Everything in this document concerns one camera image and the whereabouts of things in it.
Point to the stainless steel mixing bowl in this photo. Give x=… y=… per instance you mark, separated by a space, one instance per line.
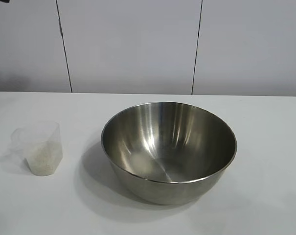
x=167 y=191

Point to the white uncooked rice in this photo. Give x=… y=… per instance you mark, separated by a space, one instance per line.
x=45 y=159

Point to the clear plastic measuring cup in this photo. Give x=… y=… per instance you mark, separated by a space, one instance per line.
x=40 y=137

